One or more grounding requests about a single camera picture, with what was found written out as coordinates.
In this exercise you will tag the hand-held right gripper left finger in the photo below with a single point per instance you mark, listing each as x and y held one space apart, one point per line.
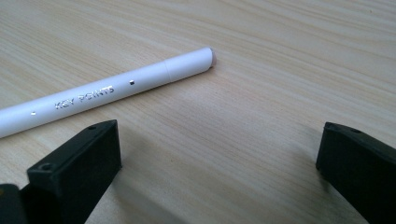
77 174

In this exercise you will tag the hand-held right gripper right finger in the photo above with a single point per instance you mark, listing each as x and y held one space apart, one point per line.
361 168

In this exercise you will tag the white pen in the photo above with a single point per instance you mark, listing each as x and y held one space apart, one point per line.
93 96

